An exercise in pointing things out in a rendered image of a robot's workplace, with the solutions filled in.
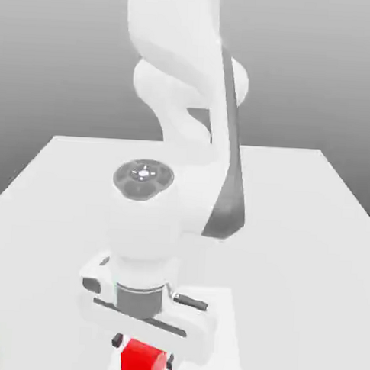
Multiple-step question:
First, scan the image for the small red cube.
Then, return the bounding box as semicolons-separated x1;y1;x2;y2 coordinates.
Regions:
119;336;169;370

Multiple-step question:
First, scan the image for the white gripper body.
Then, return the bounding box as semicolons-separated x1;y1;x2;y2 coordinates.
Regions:
75;291;222;368

